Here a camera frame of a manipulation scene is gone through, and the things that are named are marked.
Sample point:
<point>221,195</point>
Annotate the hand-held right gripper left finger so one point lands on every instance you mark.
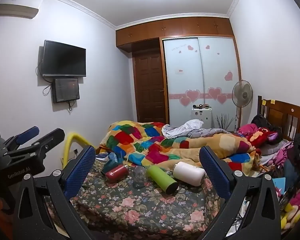
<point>80,170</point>

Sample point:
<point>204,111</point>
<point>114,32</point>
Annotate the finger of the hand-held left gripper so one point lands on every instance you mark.
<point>51,137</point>
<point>27,133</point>

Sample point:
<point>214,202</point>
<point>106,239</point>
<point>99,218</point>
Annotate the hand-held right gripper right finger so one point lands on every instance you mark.
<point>213,173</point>

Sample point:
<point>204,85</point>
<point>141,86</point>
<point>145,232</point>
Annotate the clear glass cup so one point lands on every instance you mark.
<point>139,177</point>

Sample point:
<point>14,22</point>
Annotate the yellow curved tube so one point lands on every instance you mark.
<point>70,140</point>

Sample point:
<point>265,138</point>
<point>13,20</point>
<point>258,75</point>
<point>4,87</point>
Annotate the white bottle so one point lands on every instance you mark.
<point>190,173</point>

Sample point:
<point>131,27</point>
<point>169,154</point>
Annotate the dark teal bottle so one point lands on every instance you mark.
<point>110,165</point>

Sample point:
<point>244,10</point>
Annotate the red bottle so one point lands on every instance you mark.
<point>116,173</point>

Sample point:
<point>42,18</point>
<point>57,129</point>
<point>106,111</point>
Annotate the green bottle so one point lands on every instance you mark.
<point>162,178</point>

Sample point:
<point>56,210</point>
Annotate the dried twig plant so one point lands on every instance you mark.
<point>224,122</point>

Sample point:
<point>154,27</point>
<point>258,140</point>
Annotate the grey striped cloth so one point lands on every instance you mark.
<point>185,128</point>

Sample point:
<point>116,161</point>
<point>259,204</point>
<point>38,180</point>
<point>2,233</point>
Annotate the pink clothing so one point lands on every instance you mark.
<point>246,130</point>

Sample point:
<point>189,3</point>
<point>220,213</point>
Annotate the small white cabinet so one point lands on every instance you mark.
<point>202,118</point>

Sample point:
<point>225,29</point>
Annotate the red plush toy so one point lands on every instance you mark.
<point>262,135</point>

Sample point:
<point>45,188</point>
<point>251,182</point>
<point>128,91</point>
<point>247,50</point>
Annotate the floral bed sheet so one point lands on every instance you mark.
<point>130,212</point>

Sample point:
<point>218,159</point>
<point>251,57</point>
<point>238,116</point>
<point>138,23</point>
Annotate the black backpack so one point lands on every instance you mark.
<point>259,121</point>

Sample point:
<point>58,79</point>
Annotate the colourful patchwork blanket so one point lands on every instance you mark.
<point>150,142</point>

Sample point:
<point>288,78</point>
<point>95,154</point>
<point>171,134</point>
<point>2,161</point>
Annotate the standing fan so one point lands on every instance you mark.
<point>242,92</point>

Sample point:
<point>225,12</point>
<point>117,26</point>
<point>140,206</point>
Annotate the yellow plush toy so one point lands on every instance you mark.
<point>291,216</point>

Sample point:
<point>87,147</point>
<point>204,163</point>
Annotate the wooden headboard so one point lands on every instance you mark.
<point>285,115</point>

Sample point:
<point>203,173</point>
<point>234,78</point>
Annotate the white wardrobe with hearts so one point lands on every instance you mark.
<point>202,67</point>

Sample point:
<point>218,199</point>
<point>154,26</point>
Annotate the brown wooden door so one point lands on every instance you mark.
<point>150,87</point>

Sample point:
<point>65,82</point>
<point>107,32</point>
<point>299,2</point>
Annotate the white air conditioner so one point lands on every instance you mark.
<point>15,11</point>

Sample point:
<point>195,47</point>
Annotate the brown overhead cabinet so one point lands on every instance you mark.
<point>165,30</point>

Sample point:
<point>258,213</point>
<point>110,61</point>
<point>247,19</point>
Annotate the small black wall monitor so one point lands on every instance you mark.
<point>66,90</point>

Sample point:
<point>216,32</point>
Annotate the black wall television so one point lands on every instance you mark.
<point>63,58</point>

